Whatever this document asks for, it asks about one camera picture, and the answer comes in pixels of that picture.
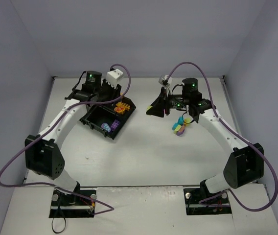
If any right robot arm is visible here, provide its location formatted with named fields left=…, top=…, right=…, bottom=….
left=146, top=76, right=264, bottom=196

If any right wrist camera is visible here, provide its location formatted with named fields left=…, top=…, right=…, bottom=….
left=158, top=75, right=172, bottom=92

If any mixed lego cluster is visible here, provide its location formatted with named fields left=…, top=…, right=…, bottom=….
left=172, top=117, right=193, bottom=136

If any purple arch lego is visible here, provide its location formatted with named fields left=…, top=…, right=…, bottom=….
left=110, top=120, right=120, bottom=133

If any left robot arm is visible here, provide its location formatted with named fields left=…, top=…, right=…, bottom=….
left=25, top=68, right=124, bottom=194

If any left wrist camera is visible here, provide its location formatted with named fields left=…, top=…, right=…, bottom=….
left=105, top=69, right=124, bottom=88

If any black compartment tray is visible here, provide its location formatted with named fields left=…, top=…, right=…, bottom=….
left=80, top=97, right=136, bottom=140

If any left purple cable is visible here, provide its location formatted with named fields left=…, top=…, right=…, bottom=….
left=0, top=64, right=132, bottom=216

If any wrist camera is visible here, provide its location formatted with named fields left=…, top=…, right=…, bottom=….
left=158, top=75, right=172, bottom=92
left=105, top=69, right=124, bottom=88

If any orange rounded lego block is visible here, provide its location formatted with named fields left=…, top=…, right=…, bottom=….
left=114, top=102, right=131, bottom=115

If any purple cable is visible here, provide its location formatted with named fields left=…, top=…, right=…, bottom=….
left=0, top=64, right=132, bottom=216
left=165, top=61, right=278, bottom=211

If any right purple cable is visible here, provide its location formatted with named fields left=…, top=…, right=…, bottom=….
left=165, top=61, right=278, bottom=211

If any purple flower lego block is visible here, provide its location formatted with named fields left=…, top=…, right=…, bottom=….
left=101, top=123, right=111, bottom=133

